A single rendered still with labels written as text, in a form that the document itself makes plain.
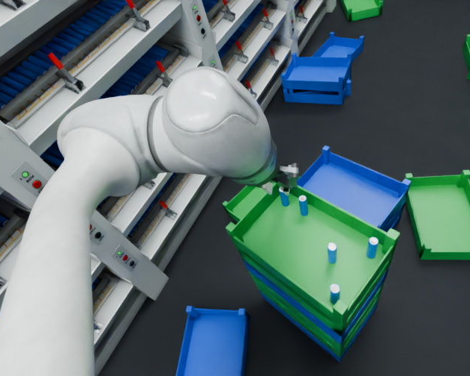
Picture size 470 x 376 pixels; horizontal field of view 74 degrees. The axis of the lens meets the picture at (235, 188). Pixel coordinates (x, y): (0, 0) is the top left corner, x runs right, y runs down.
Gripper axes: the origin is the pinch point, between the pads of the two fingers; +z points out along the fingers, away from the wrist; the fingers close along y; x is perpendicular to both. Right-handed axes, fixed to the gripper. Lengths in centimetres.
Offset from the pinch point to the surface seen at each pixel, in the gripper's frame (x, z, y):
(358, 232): -8.0, 10.0, 17.4
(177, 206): -2, 38, -46
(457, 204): 9, 62, 52
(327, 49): 106, 107, 0
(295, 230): -8.9, 9.5, 3.3
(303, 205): -3.0, 7.1, 5.1
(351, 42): 107, 105, 14
